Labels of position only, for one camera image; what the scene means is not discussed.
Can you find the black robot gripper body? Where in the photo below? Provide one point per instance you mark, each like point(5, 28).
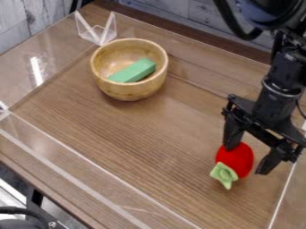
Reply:
point(266, 116)

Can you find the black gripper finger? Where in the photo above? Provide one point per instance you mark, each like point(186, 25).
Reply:
point(270, 161)
point(233, 132)

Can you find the red plush strawberry toy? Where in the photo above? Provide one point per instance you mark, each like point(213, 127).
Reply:
point(233, 164)

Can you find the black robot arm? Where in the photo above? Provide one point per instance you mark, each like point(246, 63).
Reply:
point(283, 17)

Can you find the green rectangular block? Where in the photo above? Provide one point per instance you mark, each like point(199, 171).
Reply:
point(134, 72)

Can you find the wooden bowl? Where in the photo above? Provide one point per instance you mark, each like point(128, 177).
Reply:
point(116, 55)

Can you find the clear acrylic tray wall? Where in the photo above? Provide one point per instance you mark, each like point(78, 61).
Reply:
point(94, 195)

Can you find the clear acrylic corner bracket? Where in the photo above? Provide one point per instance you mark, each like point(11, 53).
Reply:
point(96, 34)

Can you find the black table leg bracket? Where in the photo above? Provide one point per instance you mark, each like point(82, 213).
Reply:
point(22, 212)

